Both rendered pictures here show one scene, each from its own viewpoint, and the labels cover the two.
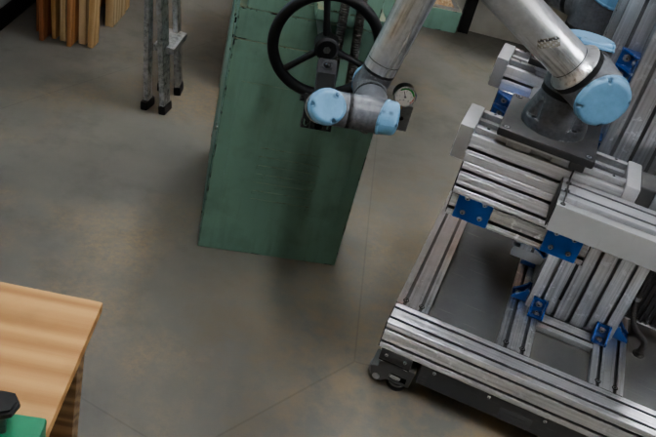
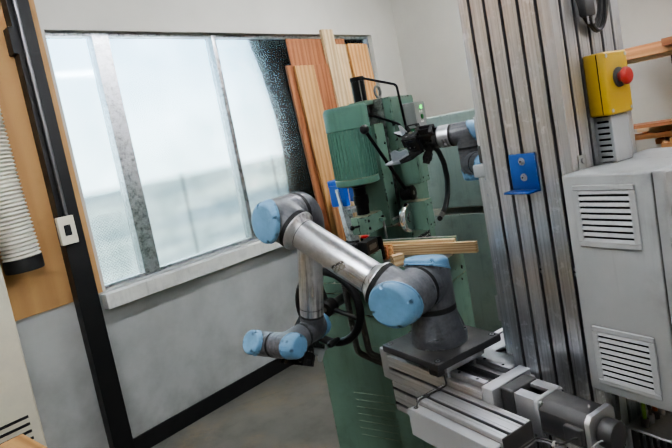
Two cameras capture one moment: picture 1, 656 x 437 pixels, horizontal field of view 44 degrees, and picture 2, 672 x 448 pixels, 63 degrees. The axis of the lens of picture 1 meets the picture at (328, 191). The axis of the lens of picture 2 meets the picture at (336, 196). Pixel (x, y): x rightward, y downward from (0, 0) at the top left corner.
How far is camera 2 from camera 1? 1.50 m
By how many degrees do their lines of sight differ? 51
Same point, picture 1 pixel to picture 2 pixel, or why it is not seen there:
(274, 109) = (351, 361)
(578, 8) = not seen: hidden behind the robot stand
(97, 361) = not seen: outside the picture
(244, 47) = not seen: hidden behind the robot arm
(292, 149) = (373, 391)
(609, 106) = (394, 309)
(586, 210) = (434, 412)
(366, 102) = (275, 336)
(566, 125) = (425, 335)
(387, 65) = (304, 309)
